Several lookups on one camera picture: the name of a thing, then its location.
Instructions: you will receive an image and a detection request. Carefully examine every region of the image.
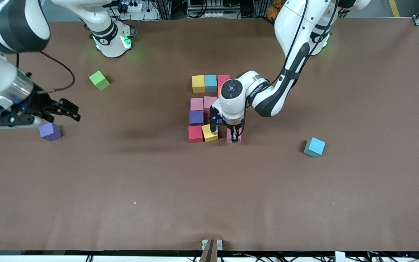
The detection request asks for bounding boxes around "brown table mat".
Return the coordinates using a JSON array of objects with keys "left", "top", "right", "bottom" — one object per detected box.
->
[{"left": 0, "top": 17, "right": 419, "bottom": 252}]

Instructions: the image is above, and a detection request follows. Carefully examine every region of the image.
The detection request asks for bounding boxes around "metal bracket with brown post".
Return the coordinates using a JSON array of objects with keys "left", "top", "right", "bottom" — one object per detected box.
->
[{"left": 201, "top": 239, "right": 223, "bottom": 262}]

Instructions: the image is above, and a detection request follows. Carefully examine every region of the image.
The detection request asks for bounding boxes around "yellow cube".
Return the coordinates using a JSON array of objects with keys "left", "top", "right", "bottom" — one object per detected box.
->
[
  {"left": 201, "top": 123, "right": 219, "bottom": 143},
  {"left": 192, "top": 75, "right": 206, "bottom": 94}
]

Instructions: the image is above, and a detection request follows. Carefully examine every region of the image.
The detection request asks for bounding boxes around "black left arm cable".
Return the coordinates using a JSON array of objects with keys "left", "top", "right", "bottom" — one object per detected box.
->
[{"left": 243, "top": 0, "right": 338, "bottom": 136}]

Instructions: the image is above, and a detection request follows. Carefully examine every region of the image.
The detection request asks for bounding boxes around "light blue cube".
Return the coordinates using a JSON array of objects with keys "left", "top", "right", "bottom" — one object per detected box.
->
[
  {"left": 204, "top": 75, "right": 218, "bottom": 93},
  {"left": 303, "top": 137, "right": 326, "bottom": 158}
]

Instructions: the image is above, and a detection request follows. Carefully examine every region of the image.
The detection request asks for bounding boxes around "purple cube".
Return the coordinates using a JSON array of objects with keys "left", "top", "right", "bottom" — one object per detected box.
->
[
  {"left": 189, "top": 110, "right": 205, "bottom": 126},
  {"left": 39, "top": 122, "right": 62, "bottom": 142}
]

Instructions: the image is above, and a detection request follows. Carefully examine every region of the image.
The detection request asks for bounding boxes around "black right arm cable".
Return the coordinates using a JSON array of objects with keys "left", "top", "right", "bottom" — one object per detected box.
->
[{"left": 15, "top": 51, "right": 76, "bottom": 94}]

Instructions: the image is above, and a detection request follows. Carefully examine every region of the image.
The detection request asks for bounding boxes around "green cube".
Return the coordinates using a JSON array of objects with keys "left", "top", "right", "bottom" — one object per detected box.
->
[{"left": 89, "top": 71, "right": 111, "bottom": 91}]

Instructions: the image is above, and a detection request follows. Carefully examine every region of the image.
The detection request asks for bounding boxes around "pink cube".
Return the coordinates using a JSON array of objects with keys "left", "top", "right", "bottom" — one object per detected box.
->
[
  {"left": 203, "top": 96, "right": 218, "bottom": 114},
  {"left": 226, "top": 130, "right": 242, "bottom": 144},
  {"left": 190, "top": 97, "right": 205, "bottom": 112}
]

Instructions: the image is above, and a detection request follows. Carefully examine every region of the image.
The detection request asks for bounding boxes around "pile of orange objects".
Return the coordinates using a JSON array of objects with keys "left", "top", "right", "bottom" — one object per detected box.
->
[{"left": 267, "top": 0, "right": 285, "bottom": 19}]

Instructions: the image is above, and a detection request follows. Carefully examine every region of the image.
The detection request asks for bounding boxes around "white power strip with plugs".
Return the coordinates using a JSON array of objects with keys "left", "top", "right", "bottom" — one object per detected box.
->
[{"left": 118, "top": 1, "right": 148, "bottom": 12}]

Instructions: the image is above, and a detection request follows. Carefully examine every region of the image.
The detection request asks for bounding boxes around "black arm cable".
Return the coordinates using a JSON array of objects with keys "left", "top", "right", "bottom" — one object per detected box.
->
[
  {"left": 243, "top": 0, "right": 338, "bottom": 136},
  {"left": 15, "top": 51, "right": 76, "bottom": 94}
]

